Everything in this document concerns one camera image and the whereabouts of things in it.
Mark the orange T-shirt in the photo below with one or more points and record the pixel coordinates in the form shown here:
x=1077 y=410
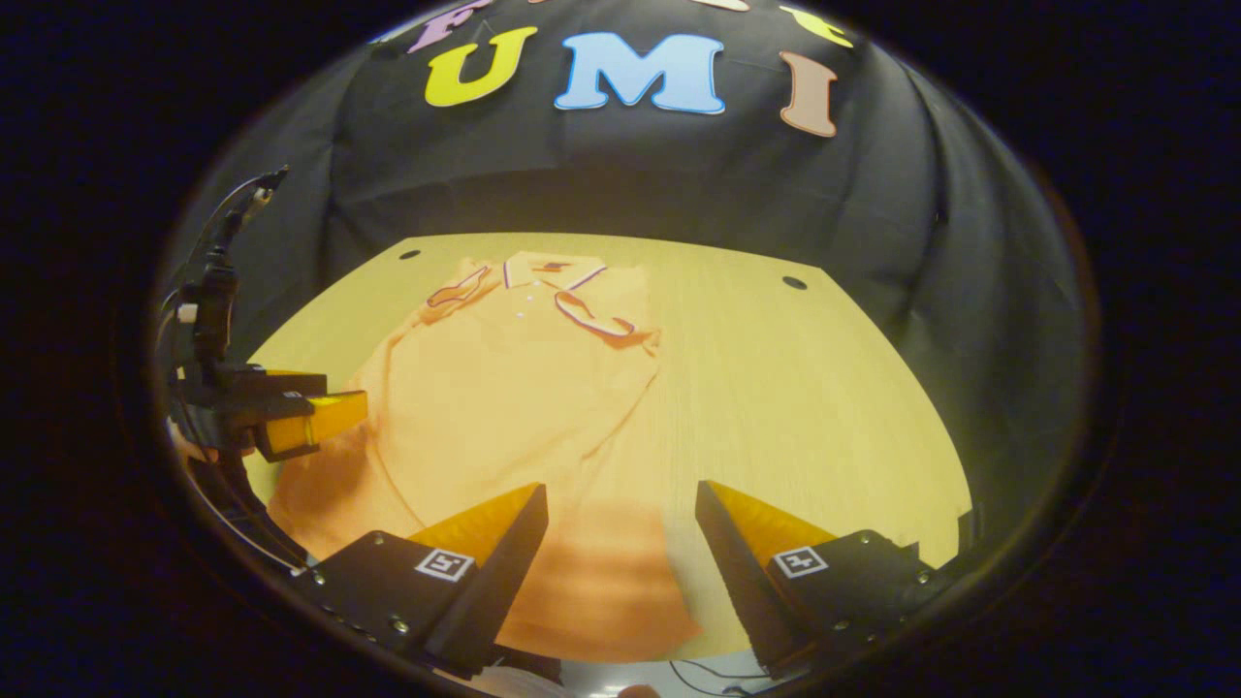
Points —
x=504 y=388

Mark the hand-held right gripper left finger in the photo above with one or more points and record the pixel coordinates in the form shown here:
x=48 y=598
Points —
x=504 y=582

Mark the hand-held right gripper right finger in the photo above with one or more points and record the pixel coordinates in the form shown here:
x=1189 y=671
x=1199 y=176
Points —
x=737 y=582

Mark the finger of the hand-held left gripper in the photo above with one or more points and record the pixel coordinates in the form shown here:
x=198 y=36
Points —
x=281 y=384
x=291 y=407

